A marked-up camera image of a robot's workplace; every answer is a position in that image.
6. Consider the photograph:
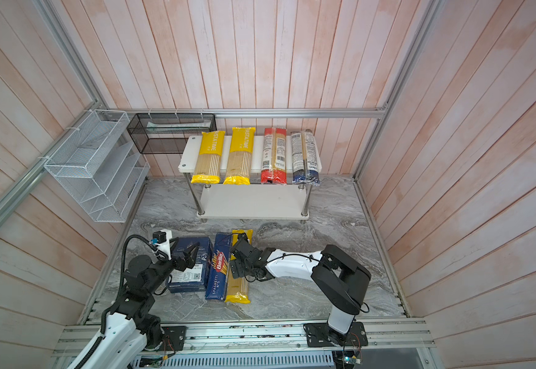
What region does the white wire mesh rack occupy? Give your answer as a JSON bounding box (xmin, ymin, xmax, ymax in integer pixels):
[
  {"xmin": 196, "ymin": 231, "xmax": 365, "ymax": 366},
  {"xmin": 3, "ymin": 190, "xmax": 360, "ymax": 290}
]
[{"xmin": 45, "ymin": 110, "xmax": 149, "ymax": 223}]

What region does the blue clear spaghetti pack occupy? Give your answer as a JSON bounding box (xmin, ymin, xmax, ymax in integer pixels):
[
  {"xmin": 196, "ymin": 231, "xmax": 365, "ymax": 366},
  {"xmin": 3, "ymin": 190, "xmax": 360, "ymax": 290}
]
[{"xmin": 291, "ymin": 130, "xmax": 320, "ymax": 185}]

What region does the red clear spaghetti pack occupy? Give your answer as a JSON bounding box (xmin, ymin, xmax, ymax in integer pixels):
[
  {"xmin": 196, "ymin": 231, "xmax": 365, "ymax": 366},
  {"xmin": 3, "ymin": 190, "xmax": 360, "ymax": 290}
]
[{"xmin": 261, "ymin": 128, "xmax": 287, "ymax": 184}]

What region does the aluminium wall frame rail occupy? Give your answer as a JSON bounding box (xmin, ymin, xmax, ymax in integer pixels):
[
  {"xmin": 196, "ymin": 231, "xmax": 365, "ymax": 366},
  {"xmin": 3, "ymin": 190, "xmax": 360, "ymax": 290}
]
[{"xmin": 0, "ymin": 1, "xmax": 445, "ymax": 228}]

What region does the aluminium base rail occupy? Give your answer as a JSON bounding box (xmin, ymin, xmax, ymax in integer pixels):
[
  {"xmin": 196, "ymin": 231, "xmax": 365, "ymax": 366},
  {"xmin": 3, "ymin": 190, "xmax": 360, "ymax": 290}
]
[{"xmin": 52, "ymin": 318, "xmax": 435, "ymax": 357}]

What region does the narrow blue Barilla spaghetti box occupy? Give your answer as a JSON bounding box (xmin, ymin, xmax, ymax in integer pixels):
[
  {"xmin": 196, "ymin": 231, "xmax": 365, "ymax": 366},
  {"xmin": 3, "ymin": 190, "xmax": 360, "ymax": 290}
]
[{"xmin": 205, "ymin": 233, "xmax": 232, "ymax": 301}]

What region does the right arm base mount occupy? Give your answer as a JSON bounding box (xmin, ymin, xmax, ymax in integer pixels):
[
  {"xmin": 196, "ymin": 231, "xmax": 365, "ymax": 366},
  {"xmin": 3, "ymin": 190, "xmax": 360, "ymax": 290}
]
[{"xmin": 303, "ymin": 321, "xmax": 369, "ymax": 347}]

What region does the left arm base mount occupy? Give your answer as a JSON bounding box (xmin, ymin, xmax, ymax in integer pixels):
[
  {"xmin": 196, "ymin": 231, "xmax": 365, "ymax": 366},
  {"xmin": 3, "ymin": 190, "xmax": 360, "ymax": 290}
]
[{"xmin": 144, "ymin": 326, "xmax": 186, "ymax": 352}]

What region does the yellow Pastatime spaghetti pack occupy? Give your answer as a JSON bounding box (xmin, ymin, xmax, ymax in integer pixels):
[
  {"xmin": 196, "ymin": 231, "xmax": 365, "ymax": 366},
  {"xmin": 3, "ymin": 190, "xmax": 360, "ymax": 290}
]
[
  {"xmin": 191, "ymin": 131, "xmax": 225, "ymax": 185},
  {"xmin": 226, "ymin": 229, "xmax": 252, "ymax": 304},
  {"xmin": 223, "ymin": 127, "xmax": 256, "ymax": 185}
]

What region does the white two-tier shelf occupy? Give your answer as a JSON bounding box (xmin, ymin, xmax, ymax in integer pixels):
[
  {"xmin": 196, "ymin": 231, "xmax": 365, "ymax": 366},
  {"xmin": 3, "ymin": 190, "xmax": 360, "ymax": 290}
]
[{"xmin": 179, "ymin": 135, "xmax": 313, "ymax": 221}]

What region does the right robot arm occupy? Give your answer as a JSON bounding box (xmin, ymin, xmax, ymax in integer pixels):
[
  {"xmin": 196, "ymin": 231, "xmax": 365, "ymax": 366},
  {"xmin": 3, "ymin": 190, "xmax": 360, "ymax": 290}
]
[{"xmin": 230, "ymin": 234, "xmax": 372, "ymax": 347}]

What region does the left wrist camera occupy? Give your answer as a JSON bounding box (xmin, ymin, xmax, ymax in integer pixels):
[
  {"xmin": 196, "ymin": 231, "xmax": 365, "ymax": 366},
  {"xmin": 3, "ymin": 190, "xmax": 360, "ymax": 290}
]
[{"xmin": 151, "ymin": 229, "xmax": 173, "ymax": 260}]

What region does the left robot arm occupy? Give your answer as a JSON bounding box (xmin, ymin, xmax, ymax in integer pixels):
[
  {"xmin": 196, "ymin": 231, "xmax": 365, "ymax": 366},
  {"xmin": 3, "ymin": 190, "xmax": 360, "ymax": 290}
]
[{"xmin": 70, "ymin": 231, "xmax": 200, "ymax": 368}]

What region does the black wire mesh basket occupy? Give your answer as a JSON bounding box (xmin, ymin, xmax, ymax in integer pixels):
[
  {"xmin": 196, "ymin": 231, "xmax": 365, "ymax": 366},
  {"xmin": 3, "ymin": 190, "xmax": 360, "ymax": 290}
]
[{"xmin": 127, "ymin": 112, "xmax": 217, "ymax": 155}]

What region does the wide blue Barilla pasta box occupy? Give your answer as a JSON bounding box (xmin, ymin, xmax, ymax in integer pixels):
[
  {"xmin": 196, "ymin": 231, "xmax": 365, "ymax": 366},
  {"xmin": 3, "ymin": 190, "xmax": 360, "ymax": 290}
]
[{"xmin": 166, "ymin": 237, "xmax": 212, "ymax": 293}]

